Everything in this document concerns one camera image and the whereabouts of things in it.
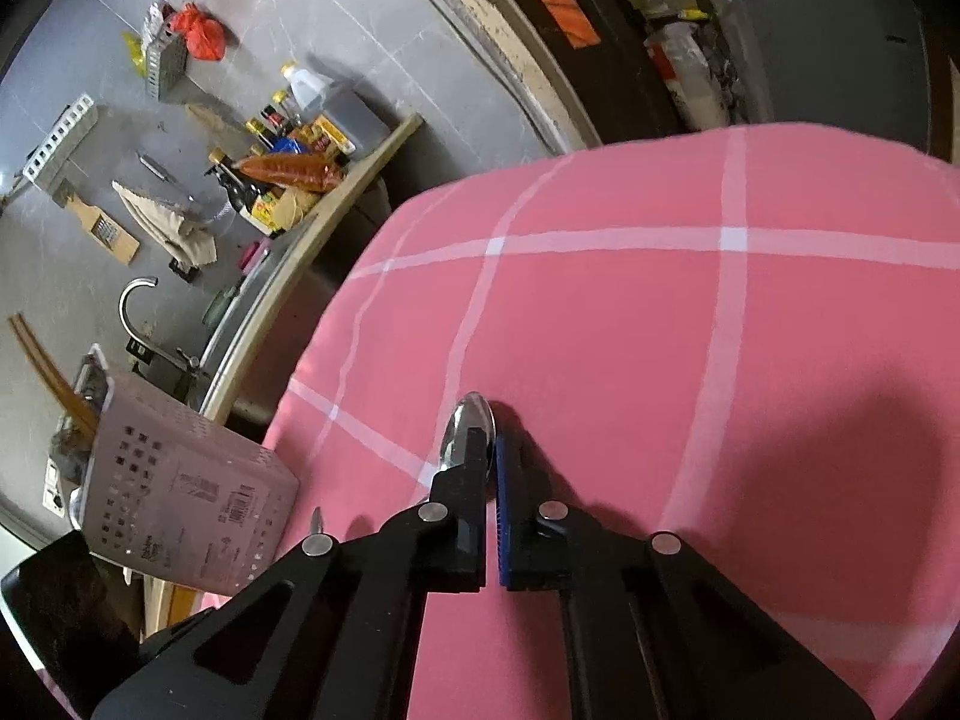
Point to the red plastic bag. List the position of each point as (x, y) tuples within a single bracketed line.
[(204, 37)]

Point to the flat steel handled utensil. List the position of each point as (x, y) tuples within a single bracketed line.
[(316, 524)]

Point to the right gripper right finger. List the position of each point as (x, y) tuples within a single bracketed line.
[(529, 548)]

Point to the large vinegar jug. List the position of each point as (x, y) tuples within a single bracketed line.
[(337, 110)]

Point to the grey wall shelf basket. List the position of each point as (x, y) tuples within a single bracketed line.
[(165, 61)]

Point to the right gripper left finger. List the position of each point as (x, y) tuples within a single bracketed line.
[(457, 544)]

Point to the wooden grater board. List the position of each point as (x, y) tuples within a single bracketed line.
[(97, 224)]

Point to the dark soy sauce bottle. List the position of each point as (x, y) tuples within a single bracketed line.
[(242, 191)]

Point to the orange snack bag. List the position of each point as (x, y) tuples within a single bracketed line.
[(310, 172)]

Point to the white wall rack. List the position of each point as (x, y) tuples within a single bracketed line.
[(47, 160)]

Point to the stainless steel sink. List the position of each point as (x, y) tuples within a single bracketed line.
[(257, 275)]

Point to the beige hanging cloth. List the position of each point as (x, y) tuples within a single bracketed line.
[(188, 243)]

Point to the pink checked tablecloth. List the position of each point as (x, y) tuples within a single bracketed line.
[(748, 337)]

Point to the chrome faucet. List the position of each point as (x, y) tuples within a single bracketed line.
[(137, 331)]

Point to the steel spoon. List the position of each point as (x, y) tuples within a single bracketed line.
[(472, 412)]

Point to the white perforated utensil basket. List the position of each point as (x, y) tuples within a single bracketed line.
[(165, 492)]

